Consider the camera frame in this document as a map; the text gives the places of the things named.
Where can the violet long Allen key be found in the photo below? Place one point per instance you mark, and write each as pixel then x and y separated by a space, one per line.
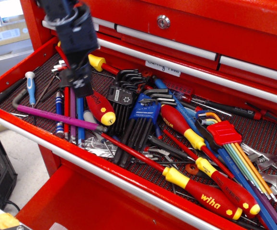
pixel 53 116

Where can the red yellow screwdriver front right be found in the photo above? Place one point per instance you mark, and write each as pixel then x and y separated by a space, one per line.
pixel 234 191

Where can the silver adjustable wrench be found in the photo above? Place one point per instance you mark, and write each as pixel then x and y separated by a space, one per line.
pixel 266 164

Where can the open red drawer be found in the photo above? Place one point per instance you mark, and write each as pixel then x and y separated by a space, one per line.
pixel 83 184

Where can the red yellow screwdriver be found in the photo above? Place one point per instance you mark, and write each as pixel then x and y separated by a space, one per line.
pixel 209 197
pixel 101 108
pixel 234 191
pixel 174 119
pixel 98 63

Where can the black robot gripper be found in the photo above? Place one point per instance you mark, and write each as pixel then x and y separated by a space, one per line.
pixel 73 23

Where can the blue metal pen screwdriver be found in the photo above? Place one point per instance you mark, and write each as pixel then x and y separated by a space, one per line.
pixel 59 125

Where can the red tool chest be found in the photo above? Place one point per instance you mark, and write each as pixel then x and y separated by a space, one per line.
pixel 202 29

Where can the white cutting tools label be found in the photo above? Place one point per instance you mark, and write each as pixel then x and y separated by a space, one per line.
pixel 162 68

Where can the colored hex keys black holder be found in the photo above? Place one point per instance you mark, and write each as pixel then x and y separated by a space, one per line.
pixel 69 109

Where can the black pen tool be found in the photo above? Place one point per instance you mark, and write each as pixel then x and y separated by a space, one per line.
pixel 8 91

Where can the rainbow hex key set red holder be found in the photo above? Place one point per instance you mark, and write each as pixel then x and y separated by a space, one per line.
pixel 223 138

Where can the long blue Allen key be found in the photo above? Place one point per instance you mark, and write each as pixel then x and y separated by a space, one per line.
pixel 267 213

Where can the red yellow screwdriver middle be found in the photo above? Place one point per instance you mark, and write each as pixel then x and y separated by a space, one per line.
pixel 174 119

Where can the black torx key set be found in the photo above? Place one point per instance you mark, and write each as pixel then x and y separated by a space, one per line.
pixel 121 95

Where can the black red precision screwdriver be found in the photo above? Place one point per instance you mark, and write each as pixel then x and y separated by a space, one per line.
pixel 189 102

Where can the blue holder hex key set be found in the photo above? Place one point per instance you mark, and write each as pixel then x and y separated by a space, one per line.
pixel 143 117

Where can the red yellow screwdriver centre left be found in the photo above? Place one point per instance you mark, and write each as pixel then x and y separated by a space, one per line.
pixel 101 108

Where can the small blue white screwdriver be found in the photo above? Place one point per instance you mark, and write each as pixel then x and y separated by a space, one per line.
pixel 30 84

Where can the red yellow screwdriver back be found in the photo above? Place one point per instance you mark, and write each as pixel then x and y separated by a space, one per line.
pixel 98 63

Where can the silver cabinet lock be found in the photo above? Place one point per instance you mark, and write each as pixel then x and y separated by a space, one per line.
pixel 163 22

